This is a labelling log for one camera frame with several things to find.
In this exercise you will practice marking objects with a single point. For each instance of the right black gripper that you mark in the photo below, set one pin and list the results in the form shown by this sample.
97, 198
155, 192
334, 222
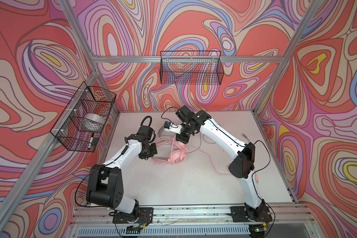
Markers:
180, 137

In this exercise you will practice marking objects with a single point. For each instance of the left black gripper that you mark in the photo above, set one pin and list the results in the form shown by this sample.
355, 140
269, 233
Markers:
153, 151

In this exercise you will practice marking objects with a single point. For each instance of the pink cat-ear headphones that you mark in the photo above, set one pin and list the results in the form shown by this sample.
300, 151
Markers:
178, 152

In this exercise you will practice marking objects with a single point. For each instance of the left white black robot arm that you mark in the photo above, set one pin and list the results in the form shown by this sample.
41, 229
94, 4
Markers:
105, 182

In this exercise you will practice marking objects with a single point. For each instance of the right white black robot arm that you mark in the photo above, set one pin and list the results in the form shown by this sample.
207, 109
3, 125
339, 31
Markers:
242, 154

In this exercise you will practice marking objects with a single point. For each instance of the white headphones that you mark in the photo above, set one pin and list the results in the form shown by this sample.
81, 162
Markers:
163, 134

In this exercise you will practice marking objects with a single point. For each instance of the marker pen in basket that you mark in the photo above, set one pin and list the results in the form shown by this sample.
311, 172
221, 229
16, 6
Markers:
91, 140

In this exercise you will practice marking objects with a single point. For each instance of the white tape roll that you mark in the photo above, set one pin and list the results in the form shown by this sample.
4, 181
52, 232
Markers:
93, 122

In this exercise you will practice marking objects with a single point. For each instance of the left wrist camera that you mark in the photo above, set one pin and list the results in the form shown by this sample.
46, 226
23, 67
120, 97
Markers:
147, 132

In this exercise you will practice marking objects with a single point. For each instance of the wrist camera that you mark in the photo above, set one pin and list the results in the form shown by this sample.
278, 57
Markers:
168, 125
147, 132

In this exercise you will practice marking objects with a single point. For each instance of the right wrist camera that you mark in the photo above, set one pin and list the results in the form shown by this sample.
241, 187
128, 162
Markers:
168, 125

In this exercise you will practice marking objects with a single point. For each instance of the back black wire basket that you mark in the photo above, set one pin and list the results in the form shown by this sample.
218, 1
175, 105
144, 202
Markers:
191, 67

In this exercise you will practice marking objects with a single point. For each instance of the black wire basket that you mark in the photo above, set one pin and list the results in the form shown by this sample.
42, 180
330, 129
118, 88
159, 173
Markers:
68, 130
191, 67

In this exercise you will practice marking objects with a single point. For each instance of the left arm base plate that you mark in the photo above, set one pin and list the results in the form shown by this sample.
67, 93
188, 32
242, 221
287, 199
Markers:
142, 216

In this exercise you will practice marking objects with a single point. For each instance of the left black wire basket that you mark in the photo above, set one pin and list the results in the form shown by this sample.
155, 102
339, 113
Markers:
68, 130

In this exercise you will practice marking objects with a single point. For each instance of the aluminium front rail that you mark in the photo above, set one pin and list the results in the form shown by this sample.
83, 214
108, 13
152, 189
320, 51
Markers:
220, 214

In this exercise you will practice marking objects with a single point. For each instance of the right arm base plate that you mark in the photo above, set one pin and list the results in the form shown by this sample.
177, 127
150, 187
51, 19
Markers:
247, 214

